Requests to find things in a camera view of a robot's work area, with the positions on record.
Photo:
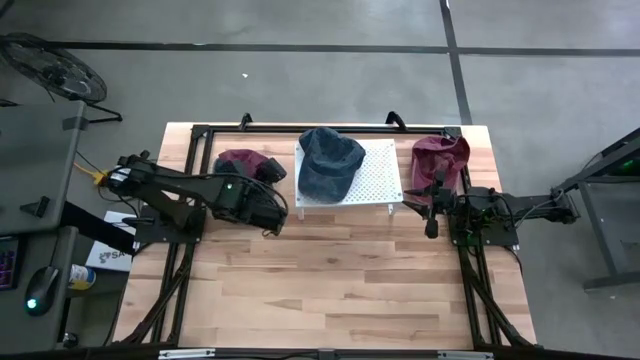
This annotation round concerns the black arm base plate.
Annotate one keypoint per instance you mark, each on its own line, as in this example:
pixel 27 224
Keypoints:
pixel 500 239
pixel 150 234

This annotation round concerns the black floor fan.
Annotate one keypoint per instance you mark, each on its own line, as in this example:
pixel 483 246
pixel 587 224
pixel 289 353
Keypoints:
pixel 55 70

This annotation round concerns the black wedge bracket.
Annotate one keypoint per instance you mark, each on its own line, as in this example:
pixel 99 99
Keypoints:
pixel 36 207

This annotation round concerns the white and yellow can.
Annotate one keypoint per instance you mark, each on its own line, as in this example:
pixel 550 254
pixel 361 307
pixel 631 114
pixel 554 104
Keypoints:
pixel 80 277

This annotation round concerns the black computer mouse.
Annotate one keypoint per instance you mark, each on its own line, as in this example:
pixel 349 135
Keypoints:
pixel 42 287

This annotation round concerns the black desk bar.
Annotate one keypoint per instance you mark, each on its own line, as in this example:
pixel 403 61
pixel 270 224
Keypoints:
pixel 95 227

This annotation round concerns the white printed cardboard box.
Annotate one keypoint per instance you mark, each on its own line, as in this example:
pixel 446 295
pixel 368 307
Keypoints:
pixel 107 255

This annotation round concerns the maroon baseball cap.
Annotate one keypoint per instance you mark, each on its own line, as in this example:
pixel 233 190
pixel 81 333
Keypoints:
pixel 240 159
pixel 440 155

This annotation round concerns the yellow power plug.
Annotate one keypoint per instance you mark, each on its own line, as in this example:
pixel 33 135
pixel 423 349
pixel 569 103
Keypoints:
pixel 99 176

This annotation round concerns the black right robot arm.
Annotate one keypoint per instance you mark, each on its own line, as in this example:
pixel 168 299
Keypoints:
pixel 530 207

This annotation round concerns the white perforated metal rack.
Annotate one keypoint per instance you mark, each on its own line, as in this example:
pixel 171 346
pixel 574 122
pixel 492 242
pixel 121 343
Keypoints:
pixel 380 175

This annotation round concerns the black aluminium table frame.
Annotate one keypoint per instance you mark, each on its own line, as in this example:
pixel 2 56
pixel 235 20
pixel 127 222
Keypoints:
pixel 230 129

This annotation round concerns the black keyboard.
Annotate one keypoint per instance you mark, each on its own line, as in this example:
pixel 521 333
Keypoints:
pixel 7 262

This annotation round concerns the small black round object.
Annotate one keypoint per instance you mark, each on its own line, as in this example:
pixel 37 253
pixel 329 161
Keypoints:
pixel 70 340

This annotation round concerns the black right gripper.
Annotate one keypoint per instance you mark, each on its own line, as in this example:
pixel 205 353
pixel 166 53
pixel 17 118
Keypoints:
pixel 442 202

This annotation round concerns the computer tower with green lights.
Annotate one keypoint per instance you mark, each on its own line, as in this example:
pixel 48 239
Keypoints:
pixel 629 166

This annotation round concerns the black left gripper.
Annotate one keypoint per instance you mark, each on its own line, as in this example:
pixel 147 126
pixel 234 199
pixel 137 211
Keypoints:
pixel 271 170

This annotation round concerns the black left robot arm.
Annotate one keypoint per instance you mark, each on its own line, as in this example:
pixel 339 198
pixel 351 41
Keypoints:
pixel 190 187

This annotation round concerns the silver edge bracket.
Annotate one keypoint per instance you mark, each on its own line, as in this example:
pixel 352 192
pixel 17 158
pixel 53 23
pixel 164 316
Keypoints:
pixel 185 354
pixel 465 355

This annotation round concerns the grey desk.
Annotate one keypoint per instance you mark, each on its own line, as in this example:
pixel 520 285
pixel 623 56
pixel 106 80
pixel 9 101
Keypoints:
pixel 35 160

